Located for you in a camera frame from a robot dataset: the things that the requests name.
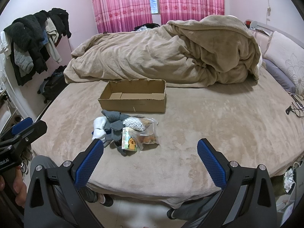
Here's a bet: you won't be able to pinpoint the beige rumpled duvet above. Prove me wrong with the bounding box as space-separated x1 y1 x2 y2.
64 15 262 88

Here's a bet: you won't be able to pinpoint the grey knitted glove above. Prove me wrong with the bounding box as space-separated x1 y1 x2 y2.
104 120 127 157
101 110 130 123

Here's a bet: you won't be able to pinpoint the person's right shoe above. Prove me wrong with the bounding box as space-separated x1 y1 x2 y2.
166 208 176 220

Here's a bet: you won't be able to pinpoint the clear bag brown snacks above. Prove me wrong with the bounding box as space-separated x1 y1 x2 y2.
135 116 159 151

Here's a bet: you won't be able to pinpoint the brown cardboard box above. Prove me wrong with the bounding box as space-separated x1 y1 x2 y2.
98 79 166 113

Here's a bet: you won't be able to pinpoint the shoe rack shelf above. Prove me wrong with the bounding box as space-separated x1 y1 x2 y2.
0 88 24 133

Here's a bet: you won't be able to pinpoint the left pink curtain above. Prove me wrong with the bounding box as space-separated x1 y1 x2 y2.
91 0 153 33

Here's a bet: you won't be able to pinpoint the pile of hanging clothes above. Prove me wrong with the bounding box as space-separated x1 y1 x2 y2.
1 8 72 86

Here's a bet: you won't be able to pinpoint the black backpack on floor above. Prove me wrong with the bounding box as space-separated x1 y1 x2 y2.
37 65 67 104

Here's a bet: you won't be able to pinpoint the person's left shoe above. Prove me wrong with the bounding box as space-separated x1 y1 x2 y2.
98 194 113 207

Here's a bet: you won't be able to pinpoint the dark clothes behind duvet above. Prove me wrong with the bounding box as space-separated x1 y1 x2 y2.
133 23 160 31

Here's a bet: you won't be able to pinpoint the black cable on bed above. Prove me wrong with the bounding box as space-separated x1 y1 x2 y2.
285 92 304 119

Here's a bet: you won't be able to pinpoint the bag of white beads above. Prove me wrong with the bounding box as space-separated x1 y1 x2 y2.
123 116 146 131

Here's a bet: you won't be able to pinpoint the capybara tissue pack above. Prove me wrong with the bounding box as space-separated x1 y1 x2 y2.
122 127 138 152

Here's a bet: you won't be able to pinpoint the white floral pillow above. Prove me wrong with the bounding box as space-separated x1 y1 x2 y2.
264 31 303 97

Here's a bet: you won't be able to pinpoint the person's shoe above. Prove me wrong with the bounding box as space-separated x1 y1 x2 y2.
98 194 113 207
166 208 176 220

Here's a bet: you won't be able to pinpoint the grey pillow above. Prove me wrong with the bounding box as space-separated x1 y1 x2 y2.
263 59 296 94

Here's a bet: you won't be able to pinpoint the grey bed headboard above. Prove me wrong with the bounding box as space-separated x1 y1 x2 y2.
246 21 303 53

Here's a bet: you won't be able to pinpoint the white sock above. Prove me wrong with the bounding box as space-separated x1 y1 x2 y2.
92 116 107 141

